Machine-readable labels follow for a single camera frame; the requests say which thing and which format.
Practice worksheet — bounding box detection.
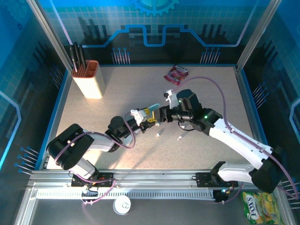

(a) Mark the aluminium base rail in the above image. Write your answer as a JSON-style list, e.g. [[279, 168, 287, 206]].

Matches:
[[29, 168, 258, 189]]

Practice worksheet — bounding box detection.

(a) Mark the red candy bag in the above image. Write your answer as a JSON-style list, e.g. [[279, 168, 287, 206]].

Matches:
[[163, 65, 189, 85]]

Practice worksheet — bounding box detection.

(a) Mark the beige knife block orange top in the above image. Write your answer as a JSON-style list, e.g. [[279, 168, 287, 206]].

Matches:
[[71, 60, 105, 99]]

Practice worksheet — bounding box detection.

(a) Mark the white slotted cable duct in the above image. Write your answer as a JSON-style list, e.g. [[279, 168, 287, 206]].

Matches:
[[35, 189, 218, 200]]

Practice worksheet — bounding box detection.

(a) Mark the black handled knife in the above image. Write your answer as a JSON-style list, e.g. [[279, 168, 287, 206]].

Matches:
[[79, 45, 87, 68], [74, 42, 82, 71]]

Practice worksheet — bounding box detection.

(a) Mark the aluminium frame post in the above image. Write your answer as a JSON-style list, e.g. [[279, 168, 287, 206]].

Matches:
[[235, 0, 282, 72], [26, 0, 74, 72]]

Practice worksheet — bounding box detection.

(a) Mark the white round lid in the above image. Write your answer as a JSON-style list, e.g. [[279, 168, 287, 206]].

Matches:
[[112, 196, 132, 215]]

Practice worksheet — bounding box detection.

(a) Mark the green yellow candy bag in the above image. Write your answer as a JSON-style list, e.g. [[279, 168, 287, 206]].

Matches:
[[241, 191, 279, 225]]

